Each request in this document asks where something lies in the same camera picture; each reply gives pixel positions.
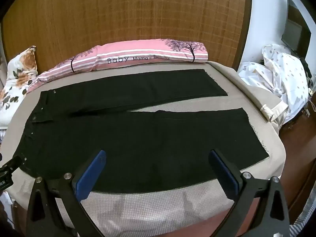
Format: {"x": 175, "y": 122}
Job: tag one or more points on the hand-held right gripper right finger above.
{"x": 223, "y": 175}

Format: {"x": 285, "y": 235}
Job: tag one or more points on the pink striped tree-print pillow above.
{"x": 148, "y": 54}

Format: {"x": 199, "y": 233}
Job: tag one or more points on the black pants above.
{"x": 148, "y": 140}

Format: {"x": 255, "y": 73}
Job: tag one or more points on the white dotted cloth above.
{"x": 284, "y": 79}

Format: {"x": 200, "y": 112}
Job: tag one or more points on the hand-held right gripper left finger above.
{"x": 89, "y": 175}

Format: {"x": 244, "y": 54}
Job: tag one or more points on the white floral pillow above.
{"x": 17, "y": 79}

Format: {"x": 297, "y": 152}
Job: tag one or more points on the wooden headboard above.
{"x": 123, "y": 12}

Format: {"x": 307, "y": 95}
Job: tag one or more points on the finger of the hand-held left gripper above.
{"x": 17, "y": 162}

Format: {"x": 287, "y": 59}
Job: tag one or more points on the grey striped cloth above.
{"x": 305, "y": 217}

